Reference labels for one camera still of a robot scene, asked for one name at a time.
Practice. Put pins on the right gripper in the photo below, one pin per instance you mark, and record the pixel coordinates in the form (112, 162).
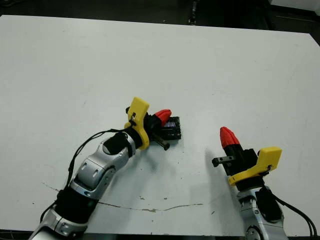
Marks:
(246, 162)

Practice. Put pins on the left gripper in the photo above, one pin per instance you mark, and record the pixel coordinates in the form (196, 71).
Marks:
(138, 117)

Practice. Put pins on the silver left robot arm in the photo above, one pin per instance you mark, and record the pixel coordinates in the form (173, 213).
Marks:
(95, 167)

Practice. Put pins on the black taped box lid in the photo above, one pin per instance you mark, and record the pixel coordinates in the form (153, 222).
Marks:
(173, 132)

